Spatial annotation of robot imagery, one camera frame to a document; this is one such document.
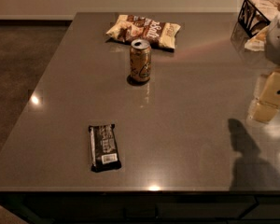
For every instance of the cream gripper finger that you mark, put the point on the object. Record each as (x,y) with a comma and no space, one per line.
(262,111)

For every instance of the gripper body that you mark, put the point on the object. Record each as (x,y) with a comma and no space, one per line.
(278,41)

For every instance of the brown white chip bag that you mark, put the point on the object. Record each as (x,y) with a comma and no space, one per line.
(130,27)

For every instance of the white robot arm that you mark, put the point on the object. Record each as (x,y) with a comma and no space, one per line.
(272,52)

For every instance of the gold soda can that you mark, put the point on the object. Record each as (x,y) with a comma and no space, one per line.
(140,60)

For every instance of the black snack bar wrapper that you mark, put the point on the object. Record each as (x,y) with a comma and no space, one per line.
(104,149)

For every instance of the black wire basket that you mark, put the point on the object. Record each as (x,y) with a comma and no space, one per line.
(257,14)

